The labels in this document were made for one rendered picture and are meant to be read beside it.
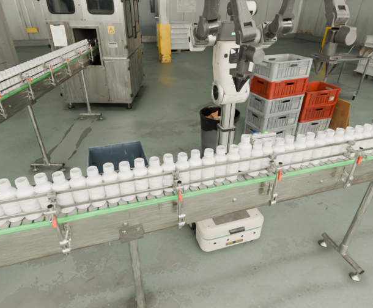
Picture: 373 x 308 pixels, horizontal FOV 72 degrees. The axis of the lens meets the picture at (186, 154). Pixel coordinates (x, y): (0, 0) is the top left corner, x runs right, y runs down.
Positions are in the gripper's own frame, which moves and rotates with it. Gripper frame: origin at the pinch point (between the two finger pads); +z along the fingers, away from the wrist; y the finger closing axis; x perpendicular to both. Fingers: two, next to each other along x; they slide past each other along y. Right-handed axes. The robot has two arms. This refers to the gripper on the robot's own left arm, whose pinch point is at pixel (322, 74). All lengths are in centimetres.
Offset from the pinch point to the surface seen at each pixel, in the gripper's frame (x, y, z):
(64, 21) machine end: 143, 372, -5
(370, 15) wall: -940, 768, 15
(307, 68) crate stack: -140, 163, 40
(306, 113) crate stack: -163, 170, 104
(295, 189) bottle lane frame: 18, -20, 51
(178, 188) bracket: 81, -26, 31
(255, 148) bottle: 43, -16, 25
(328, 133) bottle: 2.1, -15.3, 24.5
